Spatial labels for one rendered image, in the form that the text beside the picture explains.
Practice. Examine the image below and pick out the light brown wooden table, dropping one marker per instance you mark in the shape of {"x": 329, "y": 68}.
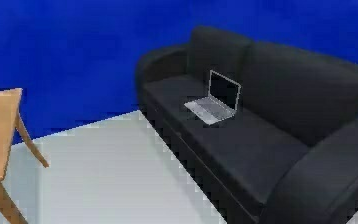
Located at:
{"x": 0, "y": 133}

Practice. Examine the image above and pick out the black sofa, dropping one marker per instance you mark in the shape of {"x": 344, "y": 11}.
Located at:
{"x": 240, "y": 146}

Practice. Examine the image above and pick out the silver laptop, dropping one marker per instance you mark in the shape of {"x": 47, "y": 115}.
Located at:
{"x": 213, "y": 108}

